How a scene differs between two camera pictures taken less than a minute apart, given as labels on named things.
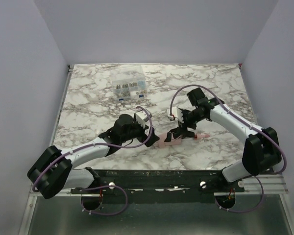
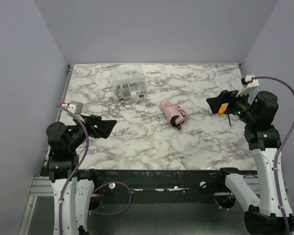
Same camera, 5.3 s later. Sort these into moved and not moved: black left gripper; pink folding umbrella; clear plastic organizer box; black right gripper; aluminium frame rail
Moved: pink folding umbrella; black right gripper; black left gripper
Not moved: aluminium frame rail; clear plastic organizer box
